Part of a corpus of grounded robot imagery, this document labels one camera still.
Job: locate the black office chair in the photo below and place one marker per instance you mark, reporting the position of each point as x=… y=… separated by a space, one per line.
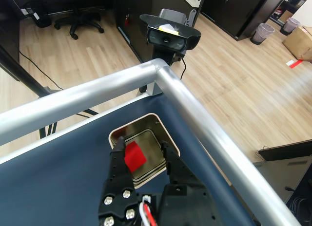
x=78 y=21

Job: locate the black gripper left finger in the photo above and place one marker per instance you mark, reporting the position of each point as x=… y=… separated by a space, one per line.
x=117 y=187

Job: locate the red white floor tape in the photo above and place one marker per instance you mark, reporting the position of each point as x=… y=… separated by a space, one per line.
x=293 y=64

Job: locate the square metal tin container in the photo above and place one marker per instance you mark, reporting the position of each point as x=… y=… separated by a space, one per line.
x=146 y=128

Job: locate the dark blue mat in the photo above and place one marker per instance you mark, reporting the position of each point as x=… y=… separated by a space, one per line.
x=61 y=175

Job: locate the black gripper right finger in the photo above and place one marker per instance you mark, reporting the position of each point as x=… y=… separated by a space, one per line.
x=185 y=201

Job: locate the red fire extinguisher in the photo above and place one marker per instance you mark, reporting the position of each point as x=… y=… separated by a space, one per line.
x=126 y=20

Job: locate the black desk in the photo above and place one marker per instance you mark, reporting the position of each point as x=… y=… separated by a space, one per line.
x=287 y=167

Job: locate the dark cabinet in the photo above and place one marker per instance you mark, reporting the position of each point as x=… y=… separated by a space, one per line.
x=243 y=11

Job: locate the black webcam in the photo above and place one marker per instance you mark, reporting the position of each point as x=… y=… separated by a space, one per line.
x=170 y=38

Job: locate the black waste bin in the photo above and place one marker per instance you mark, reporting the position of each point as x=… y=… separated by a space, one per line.
x=39 y=15

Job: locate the mesh waste bin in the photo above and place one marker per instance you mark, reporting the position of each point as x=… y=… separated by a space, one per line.
x=290 y=26
x=262 y=33

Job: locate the grey chair back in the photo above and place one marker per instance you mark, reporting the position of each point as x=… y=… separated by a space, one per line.
x=170 y=15

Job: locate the cardboard box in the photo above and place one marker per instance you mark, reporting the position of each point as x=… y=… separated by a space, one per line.
x=298 y=42

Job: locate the black tripod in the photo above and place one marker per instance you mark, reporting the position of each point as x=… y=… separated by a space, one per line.
x=29 y=80

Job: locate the red cube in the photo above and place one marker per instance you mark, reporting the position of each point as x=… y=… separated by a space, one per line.
x=135 y=157

